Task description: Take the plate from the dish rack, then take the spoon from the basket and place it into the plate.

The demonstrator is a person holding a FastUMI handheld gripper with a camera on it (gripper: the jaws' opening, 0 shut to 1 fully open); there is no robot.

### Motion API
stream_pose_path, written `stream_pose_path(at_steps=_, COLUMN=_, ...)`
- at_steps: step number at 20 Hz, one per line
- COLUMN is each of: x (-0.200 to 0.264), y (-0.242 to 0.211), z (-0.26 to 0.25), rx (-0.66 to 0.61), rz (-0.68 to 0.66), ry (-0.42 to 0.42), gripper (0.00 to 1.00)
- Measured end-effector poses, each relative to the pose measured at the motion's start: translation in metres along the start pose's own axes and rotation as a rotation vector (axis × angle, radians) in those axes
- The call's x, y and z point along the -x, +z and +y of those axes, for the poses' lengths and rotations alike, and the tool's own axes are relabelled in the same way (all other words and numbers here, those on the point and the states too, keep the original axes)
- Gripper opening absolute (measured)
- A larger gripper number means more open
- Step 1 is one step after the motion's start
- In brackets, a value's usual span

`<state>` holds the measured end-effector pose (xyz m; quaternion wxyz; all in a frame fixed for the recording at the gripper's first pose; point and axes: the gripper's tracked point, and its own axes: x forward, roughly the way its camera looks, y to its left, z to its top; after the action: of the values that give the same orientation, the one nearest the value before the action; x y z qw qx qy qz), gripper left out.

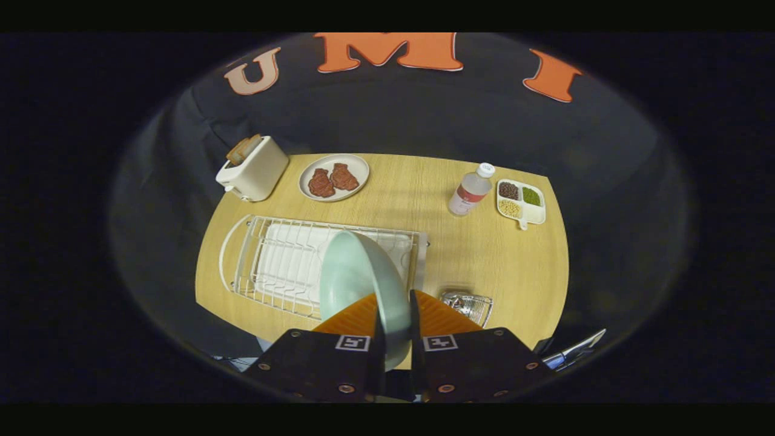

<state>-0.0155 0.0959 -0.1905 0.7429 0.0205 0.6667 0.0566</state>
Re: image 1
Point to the beige plate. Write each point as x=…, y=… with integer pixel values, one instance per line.
x=357, y=166

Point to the cream toaster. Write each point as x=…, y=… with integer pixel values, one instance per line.
x=257, y=172

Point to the white divided bean dish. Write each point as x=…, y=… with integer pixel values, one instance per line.
x=533, y=212

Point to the brown steak piece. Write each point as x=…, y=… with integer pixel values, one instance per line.
x=344, y=177
x=321, y=183

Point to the pale green plate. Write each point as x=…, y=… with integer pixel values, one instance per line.
x=357, y=272

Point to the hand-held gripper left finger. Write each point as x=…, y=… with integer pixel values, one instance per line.
x=376, y=375

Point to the grey metal object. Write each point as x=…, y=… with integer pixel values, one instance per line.
x=575, y=351

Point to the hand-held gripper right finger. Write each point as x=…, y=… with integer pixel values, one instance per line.
x=416, y=363

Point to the toast slices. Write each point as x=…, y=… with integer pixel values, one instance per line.
x=242, y=148

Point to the clear plastic bottle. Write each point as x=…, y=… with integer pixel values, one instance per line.
x=469, y=194

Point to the pale grey object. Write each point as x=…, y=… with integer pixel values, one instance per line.
x=242, y=362

